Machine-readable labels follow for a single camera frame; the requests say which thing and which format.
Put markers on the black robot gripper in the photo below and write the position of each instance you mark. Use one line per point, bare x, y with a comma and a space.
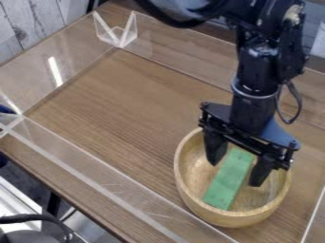
245, 123

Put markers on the green rectangular block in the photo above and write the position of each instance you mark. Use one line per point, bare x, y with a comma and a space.
229, 179

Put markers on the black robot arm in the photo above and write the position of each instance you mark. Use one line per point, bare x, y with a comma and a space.
269, 27

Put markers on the brown wooden bowl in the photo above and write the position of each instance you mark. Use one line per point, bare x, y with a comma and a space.
256, 202

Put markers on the black metal table leg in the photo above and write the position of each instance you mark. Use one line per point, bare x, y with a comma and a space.
54, 204

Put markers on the clear acrylic enclosure wall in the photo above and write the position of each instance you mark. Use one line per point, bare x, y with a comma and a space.
106, 97

